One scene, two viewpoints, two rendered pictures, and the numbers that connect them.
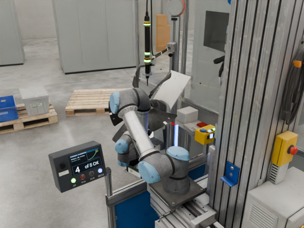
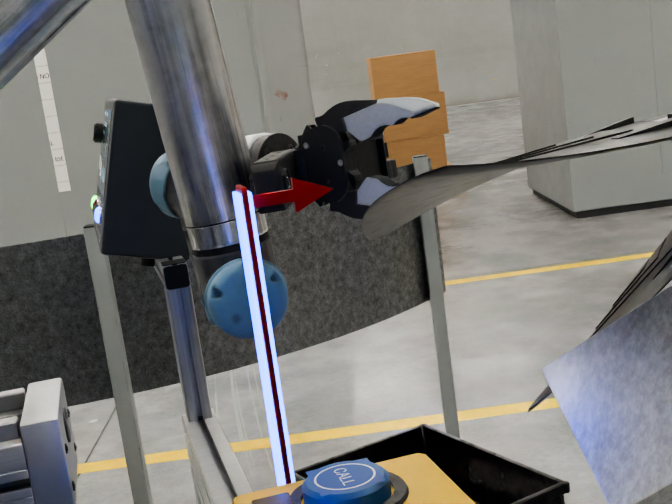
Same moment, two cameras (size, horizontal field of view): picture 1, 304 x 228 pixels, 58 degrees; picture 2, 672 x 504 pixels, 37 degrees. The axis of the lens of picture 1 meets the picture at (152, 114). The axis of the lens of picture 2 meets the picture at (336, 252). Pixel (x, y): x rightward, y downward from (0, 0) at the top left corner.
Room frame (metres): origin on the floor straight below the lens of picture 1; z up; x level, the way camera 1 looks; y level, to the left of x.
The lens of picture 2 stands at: (1.95, -0.77, 1.27)
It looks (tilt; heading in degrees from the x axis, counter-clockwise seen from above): 11 degrees down; 111
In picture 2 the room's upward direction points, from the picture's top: 8 degrees counter-clockwise
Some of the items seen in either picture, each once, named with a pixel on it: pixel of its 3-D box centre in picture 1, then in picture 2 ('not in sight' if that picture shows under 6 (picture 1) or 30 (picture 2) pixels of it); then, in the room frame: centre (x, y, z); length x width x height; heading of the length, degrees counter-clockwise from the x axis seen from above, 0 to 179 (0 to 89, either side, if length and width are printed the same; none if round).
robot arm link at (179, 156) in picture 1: (176, 160); not in sight; (1.20, -0.13, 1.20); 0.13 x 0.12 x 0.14; 122
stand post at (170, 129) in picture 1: (168, 154); not in sight; (2.24, -0.16, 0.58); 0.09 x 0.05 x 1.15; 35
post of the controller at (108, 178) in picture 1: (108, 182); (186, 340); (1.34, 0.26, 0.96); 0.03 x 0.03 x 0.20; 35
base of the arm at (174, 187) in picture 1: (177, 178); not in sight; (1.20, -0.13, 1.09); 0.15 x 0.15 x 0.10
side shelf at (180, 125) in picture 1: (188, 124); not in sight; (2.35, -0.35, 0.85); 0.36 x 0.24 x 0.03; 35
